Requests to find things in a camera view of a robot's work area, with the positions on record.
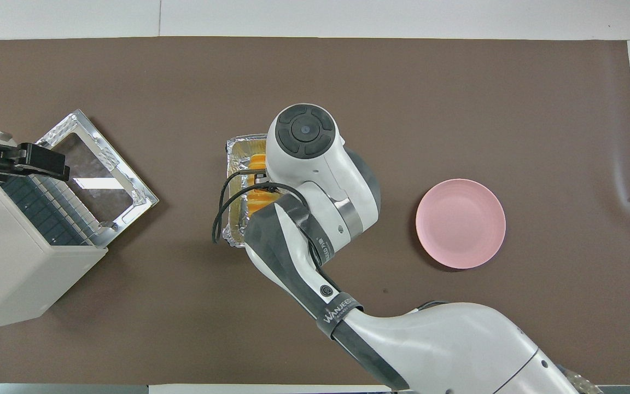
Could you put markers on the cream white toaster oven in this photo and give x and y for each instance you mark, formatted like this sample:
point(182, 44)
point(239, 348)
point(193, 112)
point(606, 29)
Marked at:
point(9, 273)

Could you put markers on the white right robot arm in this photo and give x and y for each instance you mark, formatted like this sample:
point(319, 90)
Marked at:
point(457, 350)

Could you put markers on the crinkled aluminium foil tray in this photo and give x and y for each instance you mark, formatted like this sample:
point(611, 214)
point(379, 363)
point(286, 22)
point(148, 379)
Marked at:
point(235, 158)

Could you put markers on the sliced orange yellow bread loaf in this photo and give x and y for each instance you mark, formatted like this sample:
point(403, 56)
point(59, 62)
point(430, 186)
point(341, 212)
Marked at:
point(257, 161)

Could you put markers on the dark metal oven rack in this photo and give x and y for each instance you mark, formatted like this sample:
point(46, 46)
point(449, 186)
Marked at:
point(47, 213)

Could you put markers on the pink round plate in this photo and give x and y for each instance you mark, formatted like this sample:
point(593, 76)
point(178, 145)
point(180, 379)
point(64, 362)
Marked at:
point(460, 224)

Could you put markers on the brown paper table mat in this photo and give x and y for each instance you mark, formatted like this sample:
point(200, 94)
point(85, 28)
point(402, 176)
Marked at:
point(129, 306)

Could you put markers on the glass oven door metal frame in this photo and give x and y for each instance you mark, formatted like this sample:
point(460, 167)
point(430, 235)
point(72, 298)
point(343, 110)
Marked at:
point(96, 175)

